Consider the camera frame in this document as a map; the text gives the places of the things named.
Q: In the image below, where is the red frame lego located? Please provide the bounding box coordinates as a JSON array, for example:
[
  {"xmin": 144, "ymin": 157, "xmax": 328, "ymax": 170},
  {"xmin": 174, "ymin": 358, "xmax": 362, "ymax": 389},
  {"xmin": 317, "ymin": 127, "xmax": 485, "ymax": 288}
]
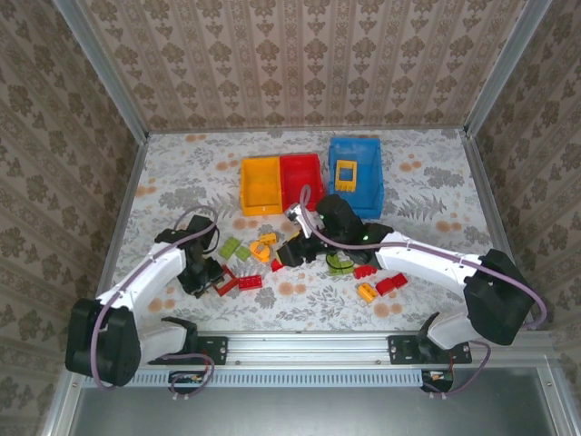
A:
[{"xmin": 212, "ymin": 265, "xmax": 240, "ymax": 297}]

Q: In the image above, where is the long lime green lego brick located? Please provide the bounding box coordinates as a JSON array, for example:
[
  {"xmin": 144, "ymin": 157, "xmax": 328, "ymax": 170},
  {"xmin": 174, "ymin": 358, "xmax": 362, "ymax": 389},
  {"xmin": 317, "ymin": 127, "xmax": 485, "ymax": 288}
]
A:
[{"xmin": 219, "ymin": 236, "xmax": 241, "ymax": 260}]

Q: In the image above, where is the blue plastic bin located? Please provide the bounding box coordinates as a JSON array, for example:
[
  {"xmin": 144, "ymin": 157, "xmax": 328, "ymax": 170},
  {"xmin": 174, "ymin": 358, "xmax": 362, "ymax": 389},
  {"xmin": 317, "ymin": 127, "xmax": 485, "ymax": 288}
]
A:
[{"xmin": 327, "ymin": 135, "xmax": 385, "ymax": 222}]

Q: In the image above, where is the red plastic bin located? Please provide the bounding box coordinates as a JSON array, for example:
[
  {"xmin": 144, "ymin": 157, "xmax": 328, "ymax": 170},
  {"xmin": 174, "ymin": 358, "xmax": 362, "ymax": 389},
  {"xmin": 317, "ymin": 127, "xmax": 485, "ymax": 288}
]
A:
[{"xmin": 279, "ymin": 153, "xmax": 324, "ymax": 213}]

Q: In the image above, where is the yellow plastic bin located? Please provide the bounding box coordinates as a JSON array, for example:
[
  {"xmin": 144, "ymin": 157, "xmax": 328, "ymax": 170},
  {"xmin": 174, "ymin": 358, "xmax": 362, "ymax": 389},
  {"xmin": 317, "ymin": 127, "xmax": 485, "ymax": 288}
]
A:
[{"xmin": 239, "ymin": 156, "xmax": 285, "ymax": 218}]

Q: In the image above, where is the long red lego brick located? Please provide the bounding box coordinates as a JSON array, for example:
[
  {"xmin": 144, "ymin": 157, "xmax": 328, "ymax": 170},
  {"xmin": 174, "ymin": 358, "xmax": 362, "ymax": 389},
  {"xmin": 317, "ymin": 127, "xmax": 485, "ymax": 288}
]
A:
[{"xmin": 375, "ymin": 272, "xmax": 409, "ymax": 297}]

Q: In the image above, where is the floral table cover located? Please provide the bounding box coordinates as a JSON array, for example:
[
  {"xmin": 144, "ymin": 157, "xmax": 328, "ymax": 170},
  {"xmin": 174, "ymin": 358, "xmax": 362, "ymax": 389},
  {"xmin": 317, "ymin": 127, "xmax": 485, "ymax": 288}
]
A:
[{"xmin": 97, "ymin": 129, "xmax": 509, "ymax": 332}]

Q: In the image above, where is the grey metal sheet panel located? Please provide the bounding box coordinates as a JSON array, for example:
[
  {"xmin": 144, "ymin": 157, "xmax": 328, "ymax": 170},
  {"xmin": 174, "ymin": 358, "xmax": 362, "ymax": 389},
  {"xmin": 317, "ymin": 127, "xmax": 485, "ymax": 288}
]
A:
[{"xmin": 44, "ymin": 367, "xmax": 573, "ymax": 436}]

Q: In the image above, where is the yellow window frame lego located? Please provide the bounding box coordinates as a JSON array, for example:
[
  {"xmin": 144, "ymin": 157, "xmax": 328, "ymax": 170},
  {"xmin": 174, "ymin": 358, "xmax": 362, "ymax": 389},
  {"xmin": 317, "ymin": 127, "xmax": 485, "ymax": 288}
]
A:
[{"xmin": 334, "ymin": 159, "xmax": 359, "ymax": 193}]

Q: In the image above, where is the black left mount plate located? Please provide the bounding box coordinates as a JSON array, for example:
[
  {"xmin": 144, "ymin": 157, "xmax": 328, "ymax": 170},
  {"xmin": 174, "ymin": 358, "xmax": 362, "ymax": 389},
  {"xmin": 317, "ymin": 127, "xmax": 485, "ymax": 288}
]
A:
[{"xmin": 147, "ymin": 334, "xmax": 229, "ymax": 366}]

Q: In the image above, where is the black mount plate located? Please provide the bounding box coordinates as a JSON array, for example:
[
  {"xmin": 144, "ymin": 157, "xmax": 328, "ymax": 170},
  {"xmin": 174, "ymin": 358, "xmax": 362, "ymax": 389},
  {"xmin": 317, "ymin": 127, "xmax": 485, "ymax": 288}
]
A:
[
  {"xmin": 387, "ymin": 334, "xmax": 473, "ymax": 366},
  {"xmin": 147, "ymin": 334, "xmax": 229, "ymax": 366}
]

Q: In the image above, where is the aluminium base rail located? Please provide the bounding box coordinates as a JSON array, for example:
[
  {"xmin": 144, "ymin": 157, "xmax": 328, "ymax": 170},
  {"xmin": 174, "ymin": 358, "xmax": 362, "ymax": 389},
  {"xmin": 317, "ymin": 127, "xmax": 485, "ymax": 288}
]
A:
[{"xmin": 67, "ymin": 330, "xmax": 553, "ymax": 369}]

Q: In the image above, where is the aluminium side rail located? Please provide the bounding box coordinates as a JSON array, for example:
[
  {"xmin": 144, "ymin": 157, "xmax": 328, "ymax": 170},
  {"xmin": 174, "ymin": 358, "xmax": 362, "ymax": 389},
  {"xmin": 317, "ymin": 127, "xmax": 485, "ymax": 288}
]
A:
[
  {"xmin": 85, "ymin": 134, "xmax": 149, "ymax": 332},
  {"xmin": 458, "ymin": 129, "xmax": 518, "ymax": 273}
]

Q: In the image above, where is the aluminium back rail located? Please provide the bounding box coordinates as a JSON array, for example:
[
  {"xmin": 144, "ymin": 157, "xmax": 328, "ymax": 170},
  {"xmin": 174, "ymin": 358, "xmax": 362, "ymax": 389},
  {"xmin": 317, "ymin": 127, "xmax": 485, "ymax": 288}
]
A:
[{"xmin": 147, "ymin": 125, "xmax": 464, "ymax": 134}]

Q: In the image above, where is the slotted grey cable duct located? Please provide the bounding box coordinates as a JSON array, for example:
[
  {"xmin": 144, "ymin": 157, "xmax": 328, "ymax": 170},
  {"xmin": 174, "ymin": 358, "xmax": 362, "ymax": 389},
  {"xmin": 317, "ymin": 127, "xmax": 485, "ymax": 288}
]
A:
[{"xmin": 81, "ymin": 367, "xmax": 426, "ymax": 390}]

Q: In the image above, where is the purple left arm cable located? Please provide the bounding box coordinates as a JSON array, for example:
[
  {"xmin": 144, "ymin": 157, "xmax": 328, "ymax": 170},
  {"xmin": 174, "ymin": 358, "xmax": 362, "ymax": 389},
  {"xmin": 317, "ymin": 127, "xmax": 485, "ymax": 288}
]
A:
[{"xmin": 93, "ymin": 204, "xmax": 222, "ymax": 403}]

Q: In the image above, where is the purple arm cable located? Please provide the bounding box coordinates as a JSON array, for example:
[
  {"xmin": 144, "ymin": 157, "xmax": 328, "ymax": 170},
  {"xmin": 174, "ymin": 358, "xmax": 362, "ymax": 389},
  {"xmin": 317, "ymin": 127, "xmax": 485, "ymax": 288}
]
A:
[
  {"xmin": 299, "ymin": 183, "xmax": 548, "ymax": 400},
  {"xmin": 93, "ymin": 204, "xmax": 222, "ymax": 403}
]

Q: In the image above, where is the black right mount plate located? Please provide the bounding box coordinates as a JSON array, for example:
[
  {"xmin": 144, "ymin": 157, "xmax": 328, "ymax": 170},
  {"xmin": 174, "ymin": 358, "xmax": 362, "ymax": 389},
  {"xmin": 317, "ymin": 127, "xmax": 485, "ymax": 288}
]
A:
[{"xmin": 387, "ymin": 334, "xmax": 473, "ymax": 366}]

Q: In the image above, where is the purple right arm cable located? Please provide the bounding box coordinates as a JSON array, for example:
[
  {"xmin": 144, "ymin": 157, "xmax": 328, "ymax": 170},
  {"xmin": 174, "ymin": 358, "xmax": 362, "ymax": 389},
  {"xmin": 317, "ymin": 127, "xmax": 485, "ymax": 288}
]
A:
[{"xmin": 299, "ymin": 183, "xmax": 548, "ymax": 400}]

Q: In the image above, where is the aluminium frame post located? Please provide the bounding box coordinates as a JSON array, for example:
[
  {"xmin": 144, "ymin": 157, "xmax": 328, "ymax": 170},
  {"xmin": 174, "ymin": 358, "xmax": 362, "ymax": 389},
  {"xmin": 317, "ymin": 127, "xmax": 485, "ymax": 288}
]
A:
[
  {"xmin": 461, "ymin": 0, "xmax": 554, "ymax": 137},
  {"xmin": 53, "ymin": 0, "xmax": 151, "ymax": 143}
]

